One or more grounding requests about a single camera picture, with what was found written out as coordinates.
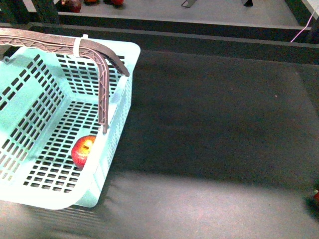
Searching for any red yellow apple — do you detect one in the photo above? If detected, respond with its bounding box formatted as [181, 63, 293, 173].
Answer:
[71, 135, 96, 170]

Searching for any light blue plastic basket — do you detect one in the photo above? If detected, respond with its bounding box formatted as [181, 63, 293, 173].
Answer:
[0, 28, 141, 210]

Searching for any small red apple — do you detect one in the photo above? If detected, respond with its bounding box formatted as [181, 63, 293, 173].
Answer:
[110, 0, 124, 6]

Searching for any white zip tie right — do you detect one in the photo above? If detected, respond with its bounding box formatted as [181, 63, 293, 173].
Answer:
[73, 34, 88, 58]

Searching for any dark purple fruit front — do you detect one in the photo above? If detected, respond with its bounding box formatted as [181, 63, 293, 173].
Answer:
[61, 0, 82, 13]

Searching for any red object at edge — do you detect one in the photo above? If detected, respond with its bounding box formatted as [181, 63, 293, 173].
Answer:
[312, 189, 319, 207]

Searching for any pink cable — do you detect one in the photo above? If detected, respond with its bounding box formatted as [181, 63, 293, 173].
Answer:
[290, 9, 316, 43]

